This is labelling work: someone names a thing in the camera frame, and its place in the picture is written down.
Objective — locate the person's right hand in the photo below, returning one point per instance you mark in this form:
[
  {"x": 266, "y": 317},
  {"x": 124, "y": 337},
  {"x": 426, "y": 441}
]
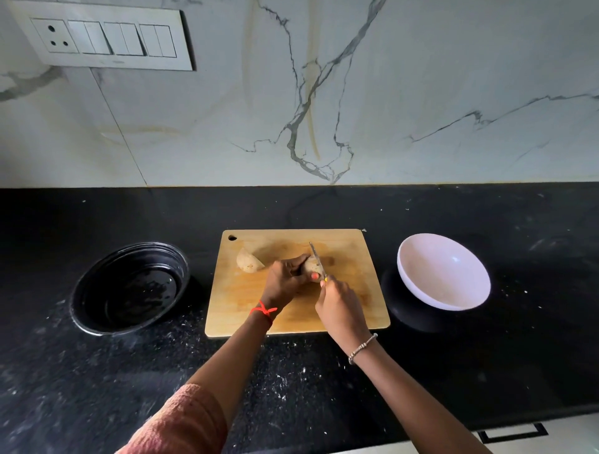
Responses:
[{"x": 338, "y": 308}]

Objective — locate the person's left hand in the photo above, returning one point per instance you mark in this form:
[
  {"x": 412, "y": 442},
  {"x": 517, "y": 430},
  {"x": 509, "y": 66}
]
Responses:
[{"x": 280, "y": 286}]

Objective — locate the person's right fingers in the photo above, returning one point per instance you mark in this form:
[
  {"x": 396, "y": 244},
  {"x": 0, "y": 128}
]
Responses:
[{"x": 327, "y": 290}]

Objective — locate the person's left thumb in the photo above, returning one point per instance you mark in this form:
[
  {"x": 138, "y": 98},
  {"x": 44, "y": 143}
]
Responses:
[{"x": 310, "y": 277}]

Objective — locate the potato half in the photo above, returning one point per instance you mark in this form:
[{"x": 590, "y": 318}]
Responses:
[
  {"x": 312, "y": 266},
  {"x": 249, "y": 261}
]

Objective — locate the person's left forearm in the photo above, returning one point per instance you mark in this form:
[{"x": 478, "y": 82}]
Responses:
[{"x": 234, "y": 365}]

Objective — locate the person's right forearm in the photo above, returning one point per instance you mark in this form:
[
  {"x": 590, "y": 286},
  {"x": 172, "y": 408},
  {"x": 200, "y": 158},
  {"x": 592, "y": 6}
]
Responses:
[{"x": 412, "y": 402}]

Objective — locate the wooden cutting board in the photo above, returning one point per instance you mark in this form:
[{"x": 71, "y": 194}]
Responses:
[{"x": 299, "y": 280}]

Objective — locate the red thread wristband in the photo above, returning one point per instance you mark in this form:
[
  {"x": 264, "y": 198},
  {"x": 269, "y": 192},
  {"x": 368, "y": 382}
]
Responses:
[{"x": 264, "y": 310}]

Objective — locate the white bowl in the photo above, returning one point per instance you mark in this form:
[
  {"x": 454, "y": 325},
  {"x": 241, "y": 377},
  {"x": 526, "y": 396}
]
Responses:
[{"x": 442, "y": 272}]

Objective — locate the black round bowl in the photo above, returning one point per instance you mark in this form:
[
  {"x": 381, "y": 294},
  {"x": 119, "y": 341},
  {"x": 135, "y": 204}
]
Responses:
[{"x": 128, "y": 289}]

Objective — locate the pink knitted sleeve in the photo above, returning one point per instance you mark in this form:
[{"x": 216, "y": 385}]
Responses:
[{"x": 180, "y": 423}]

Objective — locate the white wall switch panel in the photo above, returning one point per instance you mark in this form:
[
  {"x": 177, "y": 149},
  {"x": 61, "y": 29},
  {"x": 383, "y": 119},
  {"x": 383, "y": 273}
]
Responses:
[{"x": 105, "y": 40}]

